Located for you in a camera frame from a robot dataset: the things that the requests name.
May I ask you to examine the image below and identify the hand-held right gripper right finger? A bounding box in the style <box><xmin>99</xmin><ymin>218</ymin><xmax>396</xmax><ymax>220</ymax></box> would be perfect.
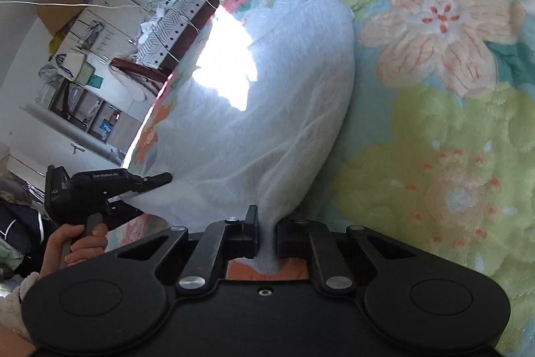
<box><xmin>274</xmin><ymin>218</ymin><xmax>419</xmax><ymax>295</ymax></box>

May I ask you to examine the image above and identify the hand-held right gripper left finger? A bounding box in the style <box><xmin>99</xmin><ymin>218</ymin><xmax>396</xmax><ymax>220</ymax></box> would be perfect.
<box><xmin>117</xmin><ymin>204</ymin><xmax>260</xmax><ymax>296</ymax></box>

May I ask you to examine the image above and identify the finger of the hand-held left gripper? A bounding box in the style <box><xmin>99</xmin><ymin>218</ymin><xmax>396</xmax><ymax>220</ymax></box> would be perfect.
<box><xmin>106</xmin><ymin>200</ymin><xmax>143</xmax><ymax>221</ymax></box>
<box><xmin>125</xmin><ymin>172</ymin><xmax>174</xmax><ymax>195</ymax></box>

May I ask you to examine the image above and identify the grey cat face t-shirt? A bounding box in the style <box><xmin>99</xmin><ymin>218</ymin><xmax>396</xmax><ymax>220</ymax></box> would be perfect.
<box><xmin>138</xmin><ymin>0</ymin><xmax>357</xmax><ymax>278</ymax></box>

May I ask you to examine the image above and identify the person's left forearm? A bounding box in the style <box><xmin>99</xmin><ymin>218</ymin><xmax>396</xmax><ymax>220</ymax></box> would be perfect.
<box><xmin>0</xmin><ymin>271</ymin><xmax>42</xmax><ymax>346</ymax></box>

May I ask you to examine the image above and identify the person's left hand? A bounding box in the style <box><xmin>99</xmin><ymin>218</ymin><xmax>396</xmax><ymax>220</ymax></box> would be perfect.
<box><xmin>39</xmin><ymin>223</ymin><xmax>109</xmax><ymax>279</ymax></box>

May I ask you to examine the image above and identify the dark cloth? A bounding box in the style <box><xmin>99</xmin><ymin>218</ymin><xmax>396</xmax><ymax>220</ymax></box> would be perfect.
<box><xmin>0</xmin><ymin>177</ymin><xmax>47</xmax><ymax>280</ymax></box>

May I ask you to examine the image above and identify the dark wooden side table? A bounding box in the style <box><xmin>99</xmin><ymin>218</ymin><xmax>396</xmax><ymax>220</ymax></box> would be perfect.
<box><xmin>109</xmin><ymin>0</ymin><xmax>235</xmax><ymax>91</ymax></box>

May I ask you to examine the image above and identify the white tote bag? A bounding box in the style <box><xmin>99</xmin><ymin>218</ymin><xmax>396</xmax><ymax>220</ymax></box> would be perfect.
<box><xmin>58</xmin><ymin>51</ymin><xmax>96</xmax><ymax>85</ymax></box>

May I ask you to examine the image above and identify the white wardrobe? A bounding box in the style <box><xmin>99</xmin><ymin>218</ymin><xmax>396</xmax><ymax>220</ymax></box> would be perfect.
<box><xmin>49</xmin><ymin>0</ymin><xmax>148</xmax><ymax>151</ymax></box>

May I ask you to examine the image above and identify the patterned cloth side table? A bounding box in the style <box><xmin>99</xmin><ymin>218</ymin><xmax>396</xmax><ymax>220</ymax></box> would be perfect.
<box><xmin>137</xmin><ymin>0</ymin><xmax>235</xmax><ymax>62</ymax></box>

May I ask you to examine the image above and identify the white power strip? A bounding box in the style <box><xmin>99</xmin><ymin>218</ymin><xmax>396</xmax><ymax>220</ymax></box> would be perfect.
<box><xmin>155</xmin><ymin>0</ymin><xmax>181</xmax><ymax>20</ymax></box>

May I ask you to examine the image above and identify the cardboard box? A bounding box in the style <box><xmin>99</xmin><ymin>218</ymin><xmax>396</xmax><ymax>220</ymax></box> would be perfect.
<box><xmin>37</xmin><ymin>0</ymin><xmax>102</xmax><ymax>36</ymax></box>

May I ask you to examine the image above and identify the floral bed blanket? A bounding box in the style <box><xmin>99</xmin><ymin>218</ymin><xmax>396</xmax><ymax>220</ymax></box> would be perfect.
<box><xmin>125</xmin><ymin>0</ymin><xmax>535</xmax><ymax>355</ymax></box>

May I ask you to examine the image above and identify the white cable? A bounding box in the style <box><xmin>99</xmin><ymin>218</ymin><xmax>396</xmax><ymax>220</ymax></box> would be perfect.
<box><xmin>0</xmin><ymin>0</ymin><xmax>145</xmax><ymax>11</ymax></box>

